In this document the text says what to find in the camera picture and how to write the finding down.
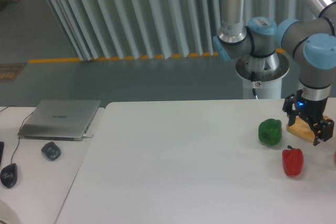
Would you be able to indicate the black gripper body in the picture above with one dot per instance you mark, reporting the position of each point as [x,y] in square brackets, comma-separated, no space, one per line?
[311,111]

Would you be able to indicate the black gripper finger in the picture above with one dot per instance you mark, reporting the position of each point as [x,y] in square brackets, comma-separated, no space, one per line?
[323,131]
[288,109]

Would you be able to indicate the red bell pepper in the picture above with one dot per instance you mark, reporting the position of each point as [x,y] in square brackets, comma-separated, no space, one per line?
[292,161]

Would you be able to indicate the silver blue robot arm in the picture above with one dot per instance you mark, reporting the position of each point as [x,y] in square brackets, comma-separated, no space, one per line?
[262,46]

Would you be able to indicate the triangular flat bread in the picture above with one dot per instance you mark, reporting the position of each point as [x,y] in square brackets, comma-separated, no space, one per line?
[301,130]

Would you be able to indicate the green bell pepper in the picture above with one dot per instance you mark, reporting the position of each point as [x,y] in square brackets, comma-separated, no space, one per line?
[270,132]

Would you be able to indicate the white folding partition screen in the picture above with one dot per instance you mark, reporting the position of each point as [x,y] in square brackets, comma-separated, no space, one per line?
[138,28]

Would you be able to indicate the silver closed laptop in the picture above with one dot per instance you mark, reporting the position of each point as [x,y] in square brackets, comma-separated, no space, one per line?
[66,120]

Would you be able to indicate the black computer mouse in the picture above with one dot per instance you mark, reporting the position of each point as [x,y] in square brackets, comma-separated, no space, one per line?
[9,175]

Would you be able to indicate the black device at edge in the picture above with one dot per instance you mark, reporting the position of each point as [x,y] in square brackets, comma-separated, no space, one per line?
[1,151]

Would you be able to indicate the white round object corner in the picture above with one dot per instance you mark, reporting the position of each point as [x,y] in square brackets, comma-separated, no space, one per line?
[8,216]

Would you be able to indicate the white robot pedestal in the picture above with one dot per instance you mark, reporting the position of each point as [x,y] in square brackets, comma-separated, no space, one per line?
[262,77]

